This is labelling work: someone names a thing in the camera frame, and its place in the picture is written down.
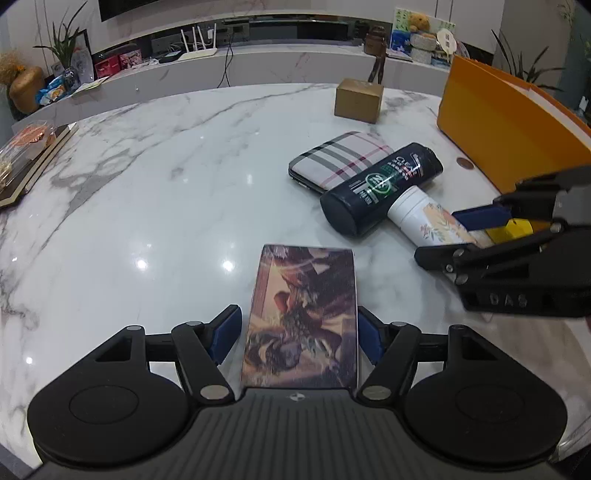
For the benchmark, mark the round white hand fan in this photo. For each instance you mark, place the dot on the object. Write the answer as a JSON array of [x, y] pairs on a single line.
[[446, 39]]

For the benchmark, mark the flat black device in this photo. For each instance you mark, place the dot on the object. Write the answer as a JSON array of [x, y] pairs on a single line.
[[168, 57]]

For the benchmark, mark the thin green plant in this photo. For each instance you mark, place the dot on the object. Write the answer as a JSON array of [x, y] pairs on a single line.
[[64, 41]]

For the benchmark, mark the small brown gift box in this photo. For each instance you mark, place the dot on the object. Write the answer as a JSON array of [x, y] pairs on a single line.
[[358, 101]]

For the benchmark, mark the glass vase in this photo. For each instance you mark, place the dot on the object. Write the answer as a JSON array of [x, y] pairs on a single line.
[[70, 78]]

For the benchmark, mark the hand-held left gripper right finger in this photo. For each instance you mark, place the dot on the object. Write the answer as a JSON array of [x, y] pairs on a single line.
[[371, 337]]

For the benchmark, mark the pink printed gift box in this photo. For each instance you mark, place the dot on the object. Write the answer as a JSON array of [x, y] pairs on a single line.
[[130, 59]]

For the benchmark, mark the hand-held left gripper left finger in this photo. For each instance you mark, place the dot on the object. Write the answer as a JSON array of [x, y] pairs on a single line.
[[226, 332]]

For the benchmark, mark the white woven basket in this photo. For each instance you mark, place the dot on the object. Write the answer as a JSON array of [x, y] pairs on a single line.
[[422, 54], [422, 41]]

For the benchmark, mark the blue snack packet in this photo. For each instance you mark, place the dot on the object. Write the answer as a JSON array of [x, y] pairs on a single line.
[[51, 91]]

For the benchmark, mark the copper coin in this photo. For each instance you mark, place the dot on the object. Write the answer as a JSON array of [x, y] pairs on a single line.
[[465, 162]]

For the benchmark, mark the small yellow plastic object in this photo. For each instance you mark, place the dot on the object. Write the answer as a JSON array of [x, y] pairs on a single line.
[[508, 232]]

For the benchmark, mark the red gift box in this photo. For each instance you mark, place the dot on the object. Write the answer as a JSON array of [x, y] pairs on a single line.
[[107, 68]]

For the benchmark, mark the long-leaf potted plant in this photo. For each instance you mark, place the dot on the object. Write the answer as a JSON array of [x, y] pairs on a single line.
[[521, 69]]

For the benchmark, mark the plaid zip case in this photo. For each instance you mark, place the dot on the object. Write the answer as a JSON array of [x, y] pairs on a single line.
[[332, 157]]

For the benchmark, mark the white router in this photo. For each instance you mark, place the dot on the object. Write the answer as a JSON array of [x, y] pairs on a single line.
[[197, 54]]

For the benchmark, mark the fantasy art printed box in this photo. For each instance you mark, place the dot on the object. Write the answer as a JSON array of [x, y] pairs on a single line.
[[300, 318]]

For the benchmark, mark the brown leather camera case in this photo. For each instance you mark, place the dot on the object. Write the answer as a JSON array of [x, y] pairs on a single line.
[[375, 44]]

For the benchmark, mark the clear pastry container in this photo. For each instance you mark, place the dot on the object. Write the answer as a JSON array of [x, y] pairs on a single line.
[[23, 143]]

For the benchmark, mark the snack tray on book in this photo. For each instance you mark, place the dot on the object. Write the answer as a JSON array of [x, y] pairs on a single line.
[[46, 159]]

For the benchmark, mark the orange cardboard box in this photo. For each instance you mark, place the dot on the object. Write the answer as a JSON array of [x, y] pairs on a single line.
[[489, 120]]

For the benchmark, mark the white floral cream tube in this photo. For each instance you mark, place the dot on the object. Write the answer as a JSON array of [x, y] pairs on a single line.
[[415, 214]]

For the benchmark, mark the black television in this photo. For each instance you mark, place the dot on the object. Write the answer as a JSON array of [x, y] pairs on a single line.
[[207, 7]]

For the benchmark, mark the green paper sheet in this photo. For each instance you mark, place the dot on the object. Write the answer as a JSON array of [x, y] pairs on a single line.
[[90, 86]]

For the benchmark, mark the dried grass bunch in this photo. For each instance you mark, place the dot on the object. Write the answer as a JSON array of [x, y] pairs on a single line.
[[10, 64]]

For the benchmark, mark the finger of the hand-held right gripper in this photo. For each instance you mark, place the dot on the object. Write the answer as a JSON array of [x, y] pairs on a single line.
[[482, 218], [480, 258]]

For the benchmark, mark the marble television console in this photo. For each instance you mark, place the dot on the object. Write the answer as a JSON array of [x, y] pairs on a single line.
[[277, 69]]

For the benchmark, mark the golden vase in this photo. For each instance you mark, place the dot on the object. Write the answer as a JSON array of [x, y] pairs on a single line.
[[27, 90]]

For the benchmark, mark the teddy bear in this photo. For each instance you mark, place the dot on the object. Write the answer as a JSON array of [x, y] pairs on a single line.
[[421, 23]]

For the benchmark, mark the dark shampoo bottle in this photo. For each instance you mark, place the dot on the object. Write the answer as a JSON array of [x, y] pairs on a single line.
[[369, 194]]

